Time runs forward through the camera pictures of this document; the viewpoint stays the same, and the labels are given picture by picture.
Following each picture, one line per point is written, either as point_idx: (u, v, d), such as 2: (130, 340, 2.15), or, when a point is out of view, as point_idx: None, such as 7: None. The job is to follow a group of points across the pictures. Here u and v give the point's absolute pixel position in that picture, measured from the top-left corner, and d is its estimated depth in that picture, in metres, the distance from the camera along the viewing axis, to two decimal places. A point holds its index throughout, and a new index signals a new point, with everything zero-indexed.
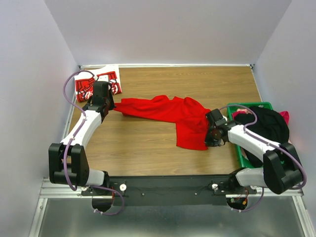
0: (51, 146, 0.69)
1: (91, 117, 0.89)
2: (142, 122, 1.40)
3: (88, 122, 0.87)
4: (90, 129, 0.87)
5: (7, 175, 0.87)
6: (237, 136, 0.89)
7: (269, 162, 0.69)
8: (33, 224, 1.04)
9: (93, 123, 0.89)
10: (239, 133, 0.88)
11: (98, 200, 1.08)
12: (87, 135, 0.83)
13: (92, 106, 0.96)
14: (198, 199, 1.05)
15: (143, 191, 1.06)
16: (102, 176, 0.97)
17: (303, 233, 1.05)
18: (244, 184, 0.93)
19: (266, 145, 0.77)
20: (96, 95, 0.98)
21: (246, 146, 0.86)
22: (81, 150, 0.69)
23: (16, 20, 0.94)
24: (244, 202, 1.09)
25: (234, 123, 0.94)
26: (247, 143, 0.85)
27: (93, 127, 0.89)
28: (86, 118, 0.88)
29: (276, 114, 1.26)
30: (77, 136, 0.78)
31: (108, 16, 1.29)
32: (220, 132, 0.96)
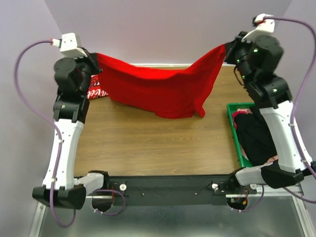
0: (33, 191, 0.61)
1: (68, 136, 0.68)
2: (142, 122, 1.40)
3: (67, 143, 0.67)
4: (70, 152, 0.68)
5: (7, 175, 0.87)
6: (275, 119, 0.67)
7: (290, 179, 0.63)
8: (33, 224, 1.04)
9: (73, 142, 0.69)
10: (282, 119, 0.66)
11: (98, 200, 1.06)
12: (71, 159, 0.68)
13: (65, 107, 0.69)
14: (198, 199, 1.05)
15: (143, 191, 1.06)
16: (102, 178, 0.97)
17: (303, 233, 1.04)
18: (244, 183, 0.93)
19: (299, 161, 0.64)
20: (64, 89, 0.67)
21: (275, 135, 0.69)
22: (69, 194, 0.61)
23: (16, 21, 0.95)
24: (244, 202, 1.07)
25: (285, 88, 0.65)
26: (281, 138, 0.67)
27: (74, 139, 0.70)
28: (63, 141, 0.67)
29: None
30: (59, 173, 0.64)
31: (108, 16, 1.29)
32: (260, 95, 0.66)
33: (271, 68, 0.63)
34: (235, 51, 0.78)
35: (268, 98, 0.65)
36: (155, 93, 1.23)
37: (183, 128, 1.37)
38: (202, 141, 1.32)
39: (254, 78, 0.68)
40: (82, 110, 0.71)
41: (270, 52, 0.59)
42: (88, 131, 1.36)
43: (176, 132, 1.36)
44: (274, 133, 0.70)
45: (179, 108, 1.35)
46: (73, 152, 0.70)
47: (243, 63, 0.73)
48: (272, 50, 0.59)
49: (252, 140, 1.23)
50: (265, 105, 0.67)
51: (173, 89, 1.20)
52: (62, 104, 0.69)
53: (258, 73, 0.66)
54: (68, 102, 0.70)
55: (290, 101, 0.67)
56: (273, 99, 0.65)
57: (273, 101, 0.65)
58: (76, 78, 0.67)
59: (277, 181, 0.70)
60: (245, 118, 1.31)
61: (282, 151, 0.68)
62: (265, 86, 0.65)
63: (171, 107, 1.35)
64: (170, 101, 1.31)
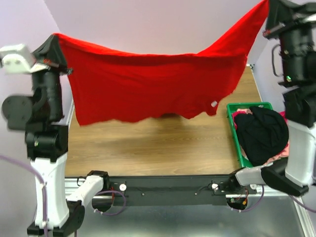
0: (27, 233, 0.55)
1: (50, 176, 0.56)
2: (142, 122, 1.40)
3: (53, 178, 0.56)
4: (58, 187, 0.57)
5: (8, 174, 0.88)
6: (302, 134, 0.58)
7: (295, 192, 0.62)
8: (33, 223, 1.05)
9: (59, 177, 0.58)
10: (312, 138, 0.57)
11: (98, 200, 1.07)
12: (60, 193, 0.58)
13: (39, 148, 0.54)
14: (198, 199, 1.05)
15: (143, 191, 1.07)
16: (101, 182, 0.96)
17: (303, 233, 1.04)
18: (244, 184, 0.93)
19: (310, 177, 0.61)
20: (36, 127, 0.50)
21: (295, 146, 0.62)
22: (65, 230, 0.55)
23: (17, 20, 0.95)
24: (244, 202, 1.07)
25: None
26: (300, 152, 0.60)
27: (60, 171, 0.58)
28: (47, 182, 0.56)
29: (276, 113, 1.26)
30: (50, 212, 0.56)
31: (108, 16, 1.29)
32: (299, 109, 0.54)
33: None
34: (283, 34, 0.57)
35: (307, 115, 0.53)
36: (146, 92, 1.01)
37: (182, 128, 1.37)
38: (202, 141, 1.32)
39: (302, 90, 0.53)
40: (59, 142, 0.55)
41: None
42: (88, 131, 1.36)
43: (176, 132, 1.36)
44: (294, 143, 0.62)
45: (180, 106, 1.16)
46: (62, 184, 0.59)
47: (294, 61, 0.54)
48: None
49: (252, 141, 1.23)
50: (300, 121, 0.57)
51: (176, 82, 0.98)
52: (34, 140, 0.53)
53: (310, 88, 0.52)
54: (41, 137, 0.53)
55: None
56: (312, 119, 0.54)
57: (312, 121, 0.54)
58: (44, 111, 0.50)
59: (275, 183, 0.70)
60: (244, 118, 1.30)
61: (295, 163, 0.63)
62: (307, 99, 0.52)
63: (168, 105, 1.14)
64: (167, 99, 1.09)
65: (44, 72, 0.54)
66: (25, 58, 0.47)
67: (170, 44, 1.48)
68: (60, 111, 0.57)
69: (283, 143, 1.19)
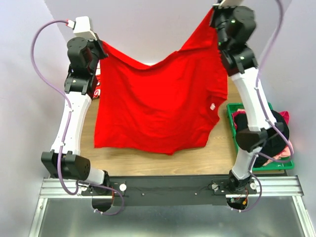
0: (42, 155, 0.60)
1: (78, 106, 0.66)
2: None
3: (79, 109, 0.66)
4: (78, 123, 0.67)
5: (7, 174, 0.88)
6: (240, 81, 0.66)
7: (255, 138, 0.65)
8: (33, 224, 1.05)
9: (82, 114, 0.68)
10: (247, 82, 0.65)
11: (98, 200, 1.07)
12: (79, 130, 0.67)
13: (74, 83, 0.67)
14: (198, 199, 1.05)
15: (143, 191, 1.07)
16: (102, 175, 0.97)
17: (303, 233, 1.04)
18: (243, 177, 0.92)
19: (264, 121, 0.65)
20: (75, 65, 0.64)
21: (244, 98, 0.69)
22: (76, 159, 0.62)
23: (17, 21, 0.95)
24: (243, 202, 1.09)
25: (252, 55, 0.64)
26: (248, 99, 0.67)
27: (86, 108, 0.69)
28: (73, 111, 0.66)
29: (277, 114, 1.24)
30: (66, 140, 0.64)
31: (107, 15, 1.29)
32: (228, 61, 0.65)
33: (246, 39, 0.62)
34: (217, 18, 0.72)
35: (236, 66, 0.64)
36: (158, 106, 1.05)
37: None
38: None
39: (228, 46, 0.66)
40: (92, 87, 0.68)
41: (244, 26, 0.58)
42: (88, 131, 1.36)
43: None
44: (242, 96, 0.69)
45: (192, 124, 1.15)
46: (82, 123, 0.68)
47: (220, 31, 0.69)
48: (247, 23, 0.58)
49: None
50: (234, 72, 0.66)
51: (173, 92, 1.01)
52: (73, 80, 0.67)
53: (231, 41, 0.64)
54: (79, 78, 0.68)
55: (255, 68, 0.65)
56: (241, 65, 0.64)
57: (240, 66, 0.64)
58: (86, 55, 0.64)
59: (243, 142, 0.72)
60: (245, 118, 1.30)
61: (249, 112, 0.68)
62: (234, 54, 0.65)
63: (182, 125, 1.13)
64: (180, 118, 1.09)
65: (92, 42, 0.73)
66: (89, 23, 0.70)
67: (170, 44, 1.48)
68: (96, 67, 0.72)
69: (283, 142, 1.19)
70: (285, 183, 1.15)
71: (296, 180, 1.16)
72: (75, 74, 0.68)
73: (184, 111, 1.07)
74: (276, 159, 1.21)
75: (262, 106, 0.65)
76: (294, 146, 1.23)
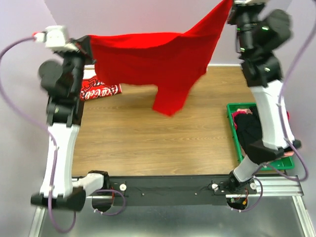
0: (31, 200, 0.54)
1: (64, 141, 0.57)
2: (142, 122, 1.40)
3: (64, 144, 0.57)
4: (67, 159, 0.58)
5: (8, 173, 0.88)
6: (260, 95, 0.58)
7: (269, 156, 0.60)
8: (33, 224, 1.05)
9: (70, 150, 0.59)
10: (270, 97, 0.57)
11: (98, 200, 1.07)
12: (69, 164, 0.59)
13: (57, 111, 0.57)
14: (198, 199, 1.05)
15: (143, 191, 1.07)
16: (102, 179, 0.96)
17: (303, 233, 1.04)
18: (243, 179, 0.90)
19: (282, 139, 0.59)
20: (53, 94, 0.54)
21: (261, 112, 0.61)
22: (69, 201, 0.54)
23: (16, 21, 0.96)
24: (244, 202, 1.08)
25: (278, 62, 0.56)
26: (266, 115, 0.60)
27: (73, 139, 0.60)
28: (59, 149, 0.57)
29: None
30: (56, 180, 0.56)
31: (107, 15, 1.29)
32: (252, 73, 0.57)
33: (275, 49, 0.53)
34: (236, 19, 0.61)
35: (260, 78, 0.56)
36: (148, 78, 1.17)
37: (182, 128, 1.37)
38: (202, 141, 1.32)
39: (253, 55, 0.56)
40: (76, 113, 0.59)
41: (279, 35, 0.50)
42: (88, 131, 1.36)
43: (176, 132, 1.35)
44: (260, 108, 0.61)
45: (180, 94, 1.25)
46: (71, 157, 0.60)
47: (244, 33, 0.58)
48: (281, 32, 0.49)
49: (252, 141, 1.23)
50: (256, 85, 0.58)
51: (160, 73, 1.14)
52: (55, 108, 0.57)
53: (257, 53, 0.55)
54: (62, 105, 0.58)
55: (279, 80, 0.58)
56: (265, 78, 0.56)
57: (264, 80, 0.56)
58: (65, 81, 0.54)
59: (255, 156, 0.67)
60: (245, 118, 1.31)
61: (266, 129, 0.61)
62: (258, 64, 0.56)
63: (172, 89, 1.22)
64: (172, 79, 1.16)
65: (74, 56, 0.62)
66: (64, 35, 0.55)
67: None
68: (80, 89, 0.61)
69: None
70: (285, 183, 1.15)
71: (296, 180, 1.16)
72: (58, 99, 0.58)
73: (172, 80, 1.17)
74: None
75: (282, 123, 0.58)
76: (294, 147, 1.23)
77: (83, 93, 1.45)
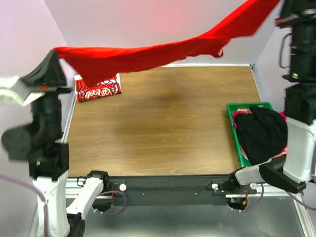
0: None
1: (52, 195, 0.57)
2: (142, 122, 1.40)
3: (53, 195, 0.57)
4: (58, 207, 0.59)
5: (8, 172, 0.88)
6: (301, 130, 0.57)
7: (290, 189, 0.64)
8: (33, 224, 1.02)
9: (60, 197, 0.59)
10: (311, 137, 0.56)
11: (98, 200, 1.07)
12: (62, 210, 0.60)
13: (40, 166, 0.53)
14: (198, 199, 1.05)
15: (143, 191, 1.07)
16: (100, 184, 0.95)
17: (303, 233, 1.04)
18: (244, 183, 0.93)
19: (307, 175, 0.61)
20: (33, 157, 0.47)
21: (294, 145, 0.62)
22: None
23: (18, 20, 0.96)
24: (243, 202, 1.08)
25: None
26: (297, 150, 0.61)
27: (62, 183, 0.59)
28: (49, 200, 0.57)
29: (276, 113, 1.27)
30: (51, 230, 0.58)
31: (108, 14, 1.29)
32: (299, 104, 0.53)
33: None
34: (296, 29, 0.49)
35: (307, 112, 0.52)
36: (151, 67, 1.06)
37: (182, 128, 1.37)
38: (202, 141, 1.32)
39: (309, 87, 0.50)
40: (60, 160, 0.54)
41: None
42: (88, 131, 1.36)
43: (176, 132, 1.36)
44: (293, 141, 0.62)
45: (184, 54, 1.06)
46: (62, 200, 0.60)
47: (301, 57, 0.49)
48: None
49: (252, 140, 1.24)
50: (299, 118, 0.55)
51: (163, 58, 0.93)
52: (37, 161, 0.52)
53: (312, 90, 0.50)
54: (43, 158, 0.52)
55: None
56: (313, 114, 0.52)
57: (311, 118, 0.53)
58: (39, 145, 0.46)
59: (270, 178, 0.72)
60: (245, 118, 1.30)
61: (293, 161, 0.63)
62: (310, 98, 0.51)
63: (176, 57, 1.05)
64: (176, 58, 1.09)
65: (42, 98, 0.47)
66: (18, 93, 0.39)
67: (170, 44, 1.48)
68: (60, 130, 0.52)
69: (283, 143, 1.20)
70: None
71: None
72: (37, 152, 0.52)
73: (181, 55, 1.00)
74: None
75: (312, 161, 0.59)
76: None
77: (83, 93, 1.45)
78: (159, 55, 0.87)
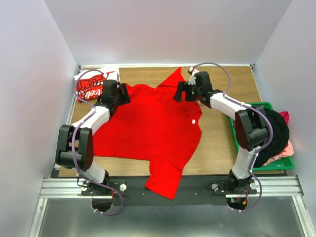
0: (61, 129, 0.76)
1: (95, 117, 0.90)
2: (142, 122, 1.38)
3: (97, 115, 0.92)
4: (98, 121, 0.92)
5: (8, 174, 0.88)
6: (216, 102, 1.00)
7: (240, 120, 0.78)
8: (33, 224, 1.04)
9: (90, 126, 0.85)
10: (219, 100, 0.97)
11: (99, 200, 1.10)
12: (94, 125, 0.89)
13: (101, 104, 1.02)
14: (198, 199, 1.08)
15: (143, 191, 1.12)
16: (103, 174, 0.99)
17: (303, 233, 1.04)
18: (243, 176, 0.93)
19: (240, 106, 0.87)
20: (105, 94, 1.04)
21: (225, 109, 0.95)
22: (89, 133, 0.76)
23: (16, 22, 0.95)
24: (243, 202, 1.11)
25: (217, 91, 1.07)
26: (226, 107, 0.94)
27: (101, 120, 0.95)
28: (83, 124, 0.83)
29: (276, 113, 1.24)
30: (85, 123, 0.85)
31: (108, 16, 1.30)
32: (205, 99, 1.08)
33: (208, 79, 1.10)
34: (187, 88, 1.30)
35: (208, 96, 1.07)
36: (150, 148, 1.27)
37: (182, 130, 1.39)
38: (202, 142, 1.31)
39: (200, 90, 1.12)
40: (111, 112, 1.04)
41: (200, 75, 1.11)
42: None
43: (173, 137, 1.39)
44: (220, 107, 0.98)
45: (183, 156, 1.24)
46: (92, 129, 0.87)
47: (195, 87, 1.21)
48: (202, 74, 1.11)
49: None
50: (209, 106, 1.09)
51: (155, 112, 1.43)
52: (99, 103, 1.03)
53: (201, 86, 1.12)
54: (103, 103, 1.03)
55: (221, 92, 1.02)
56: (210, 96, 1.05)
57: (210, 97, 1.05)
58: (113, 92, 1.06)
59: (241, 133, 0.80)
60: None
61: (230, 110, 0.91)
62: (206, 94, 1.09)
63: (172, 157, 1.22)
64: (172, 146, 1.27)
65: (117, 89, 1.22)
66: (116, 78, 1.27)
67: (170, 44, 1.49)
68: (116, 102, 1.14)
69: (283, 144, 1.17)
70: (285, 183, 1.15)
71: (296, 180, 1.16)
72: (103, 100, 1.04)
73: (176, 127, 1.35)
74: (276, 159, 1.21)
75: (235, 103, 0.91)
76: (294, 146, 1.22)
77: (82, 93, 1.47)
78: (144, 106, 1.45)
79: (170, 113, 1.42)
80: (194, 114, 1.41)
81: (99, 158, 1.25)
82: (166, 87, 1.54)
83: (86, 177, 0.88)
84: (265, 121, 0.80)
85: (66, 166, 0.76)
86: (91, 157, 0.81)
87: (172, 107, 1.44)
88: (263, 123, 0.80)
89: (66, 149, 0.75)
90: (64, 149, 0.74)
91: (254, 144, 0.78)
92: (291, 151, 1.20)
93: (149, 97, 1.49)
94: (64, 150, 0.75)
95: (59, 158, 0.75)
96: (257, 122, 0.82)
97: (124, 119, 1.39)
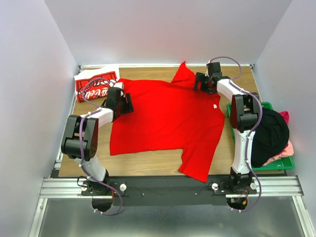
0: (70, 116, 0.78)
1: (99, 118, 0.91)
2: (162, 114, 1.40)
3: (102, 112, 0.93)
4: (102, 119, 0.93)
5: (8, 173, 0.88)
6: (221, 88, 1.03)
7: (235, 102, 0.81)
8: (32, 224, 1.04)
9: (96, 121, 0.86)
10: (224, 86, 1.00)
11: (98, 200, 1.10)
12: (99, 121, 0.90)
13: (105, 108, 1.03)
14: (198, 199, 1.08)
15: (143, 191, 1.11)
16: (105, 172, 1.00)
17: (303, 233, 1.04)
18: (241, 169, 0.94)
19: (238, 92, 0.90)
20: (109, 98, 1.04)
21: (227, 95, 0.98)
22: (96, 122, 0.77)
23: (16, 21, 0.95)
24: (243, 202, 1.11)
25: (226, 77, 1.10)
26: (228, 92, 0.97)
27: (105, 118, 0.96)
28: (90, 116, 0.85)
29: (276, 113, 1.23)
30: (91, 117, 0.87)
31: (108, 16, 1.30)
32: (212, 83, 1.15)
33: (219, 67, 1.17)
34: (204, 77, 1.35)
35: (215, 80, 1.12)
36: (179, 137, 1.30)
37: None
38: None
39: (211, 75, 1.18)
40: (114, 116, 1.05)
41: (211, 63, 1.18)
42: None
43: None
44: (224, 92, 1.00)
45: (211, 140, 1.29)
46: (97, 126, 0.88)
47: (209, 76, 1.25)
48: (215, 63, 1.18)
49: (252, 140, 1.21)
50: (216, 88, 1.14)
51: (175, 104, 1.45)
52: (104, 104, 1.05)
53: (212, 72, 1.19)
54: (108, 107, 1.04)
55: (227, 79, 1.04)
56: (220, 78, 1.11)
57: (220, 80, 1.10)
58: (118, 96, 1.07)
59: (234, 115, 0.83)
60: None
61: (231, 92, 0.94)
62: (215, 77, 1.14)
63: (201, 143, 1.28)
64: (200, 132, 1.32)
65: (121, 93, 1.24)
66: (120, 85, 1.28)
67: (170, 44, 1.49)
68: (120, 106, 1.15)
69: (282, 143, 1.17)
70: (285, 183, 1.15)
71: (296, 180, 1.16)
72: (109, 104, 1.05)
73: (198, 115, 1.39)
74: (276, 159, 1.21)
75: (236, 89, 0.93)
76: (294, 146, 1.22)
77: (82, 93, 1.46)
78: (160, 100, 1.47)
79: (187, 104, 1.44)
80: (214, 100, 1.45)
81: (100, 158, 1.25)
82: (176, 81, 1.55)
83: (88, 171, 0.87)
84: (257, 107, 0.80)
85: (71, 154, 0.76)
86: (95, 148, 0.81)
87: (189, 97, 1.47)
88: (256, 109, 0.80)
89: (72, 137, 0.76)
90: (70, 136, 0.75)
91: (243, 127, 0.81)
92: (291, 151, 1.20)
93: (163, 90, 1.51)
94: (70, 138, 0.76)
95: (64, 146, 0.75)
96: (251, 106, 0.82)
97: (143, 114, 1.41)
